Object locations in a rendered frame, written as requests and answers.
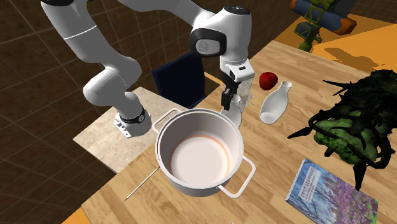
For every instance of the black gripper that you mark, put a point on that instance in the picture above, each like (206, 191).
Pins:
(229, 85)

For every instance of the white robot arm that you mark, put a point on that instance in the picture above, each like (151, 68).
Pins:
(102, 62)

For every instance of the grey speckled glass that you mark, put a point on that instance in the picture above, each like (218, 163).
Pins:
(247, 93)

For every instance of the small white vase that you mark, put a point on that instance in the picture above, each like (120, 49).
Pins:
(234, 114)

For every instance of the red apple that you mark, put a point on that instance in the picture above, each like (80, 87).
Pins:
(268, 80)

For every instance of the dark blue chair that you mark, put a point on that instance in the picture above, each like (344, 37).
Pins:
(181, 80)

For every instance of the white bottle vase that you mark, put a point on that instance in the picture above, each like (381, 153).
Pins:
(274, 105)

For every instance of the dark green spiky plant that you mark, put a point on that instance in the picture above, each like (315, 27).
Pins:
(347, 136)

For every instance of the thin wooden stick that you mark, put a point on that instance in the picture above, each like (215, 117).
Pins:
(142, 183)

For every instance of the beige marble robot stand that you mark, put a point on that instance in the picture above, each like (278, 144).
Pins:
(105, 142)

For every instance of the book with purple tree cover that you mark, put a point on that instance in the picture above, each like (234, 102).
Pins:
(332, 195)

